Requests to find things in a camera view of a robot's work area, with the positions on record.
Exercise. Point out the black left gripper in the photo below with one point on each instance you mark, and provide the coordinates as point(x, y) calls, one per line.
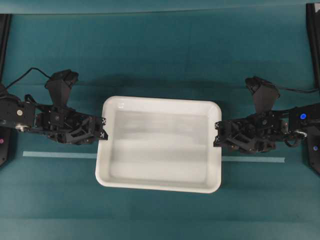
point(64, 125)

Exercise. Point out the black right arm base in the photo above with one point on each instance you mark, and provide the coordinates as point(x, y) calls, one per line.
point(313, 146)

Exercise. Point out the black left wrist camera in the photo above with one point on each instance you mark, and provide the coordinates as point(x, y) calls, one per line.
point(60, 85)

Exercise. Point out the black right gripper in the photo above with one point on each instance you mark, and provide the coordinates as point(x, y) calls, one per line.
point(257, 133)

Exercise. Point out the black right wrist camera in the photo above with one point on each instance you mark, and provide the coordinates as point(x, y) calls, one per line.
point(264, 93)

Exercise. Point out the teal table cloth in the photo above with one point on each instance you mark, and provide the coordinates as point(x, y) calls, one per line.
point(161, 49)

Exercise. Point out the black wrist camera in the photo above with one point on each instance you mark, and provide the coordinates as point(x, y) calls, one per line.
point(264, 93)
point(60, 85)

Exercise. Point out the white plastic tray case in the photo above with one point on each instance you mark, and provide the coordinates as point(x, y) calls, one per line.
point(160, 144)

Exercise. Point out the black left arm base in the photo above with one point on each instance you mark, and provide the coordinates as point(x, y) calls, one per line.
point(7, 149)

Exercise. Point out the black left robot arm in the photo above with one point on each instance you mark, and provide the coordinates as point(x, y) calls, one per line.
point(17, 114)

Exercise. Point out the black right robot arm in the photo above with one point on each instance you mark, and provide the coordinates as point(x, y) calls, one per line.
point(298, 119)

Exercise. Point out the light green tape strip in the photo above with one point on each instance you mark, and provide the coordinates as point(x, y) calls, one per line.
point(74, 155)

